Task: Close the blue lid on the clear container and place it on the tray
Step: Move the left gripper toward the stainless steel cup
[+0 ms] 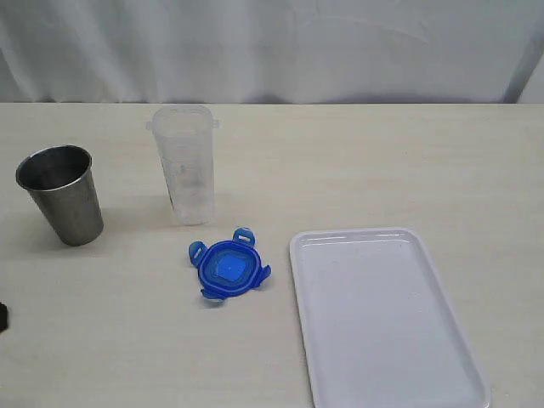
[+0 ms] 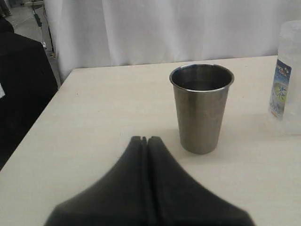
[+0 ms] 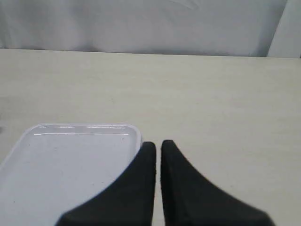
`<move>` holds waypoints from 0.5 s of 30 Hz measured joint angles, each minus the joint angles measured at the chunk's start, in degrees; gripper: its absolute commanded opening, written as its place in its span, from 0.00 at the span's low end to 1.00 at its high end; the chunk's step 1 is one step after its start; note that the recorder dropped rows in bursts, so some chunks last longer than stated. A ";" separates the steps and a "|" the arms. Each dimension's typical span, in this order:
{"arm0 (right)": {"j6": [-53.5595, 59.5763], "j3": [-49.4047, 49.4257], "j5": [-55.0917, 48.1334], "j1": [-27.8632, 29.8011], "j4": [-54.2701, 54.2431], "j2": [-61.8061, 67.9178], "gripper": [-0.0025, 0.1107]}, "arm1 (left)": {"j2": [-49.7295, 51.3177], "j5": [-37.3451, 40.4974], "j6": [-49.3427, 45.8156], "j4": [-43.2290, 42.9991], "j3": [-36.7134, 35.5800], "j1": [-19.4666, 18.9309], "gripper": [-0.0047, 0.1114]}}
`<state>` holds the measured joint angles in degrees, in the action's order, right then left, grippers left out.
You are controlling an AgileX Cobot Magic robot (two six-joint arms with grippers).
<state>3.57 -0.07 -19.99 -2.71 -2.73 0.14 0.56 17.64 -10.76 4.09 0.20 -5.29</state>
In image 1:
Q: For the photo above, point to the stainless steel cup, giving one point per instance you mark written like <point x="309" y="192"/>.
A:
<point x="59" y="180"/>

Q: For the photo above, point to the black object at table edge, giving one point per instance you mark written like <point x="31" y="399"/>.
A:
<point x="4" y="317"/>

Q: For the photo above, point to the clear tall plastic container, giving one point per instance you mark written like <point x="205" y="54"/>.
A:
<point x="184" y="140"/>

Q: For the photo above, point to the white rectangular plastic tray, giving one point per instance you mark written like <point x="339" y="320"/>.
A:
<point x="378" y="329"/>

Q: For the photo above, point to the white backdrop curtain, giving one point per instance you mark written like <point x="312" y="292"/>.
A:
<point x="296" y="52"/>

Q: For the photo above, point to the blue plastic locking lid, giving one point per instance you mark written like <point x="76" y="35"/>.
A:
<point x="228" y="268"/>

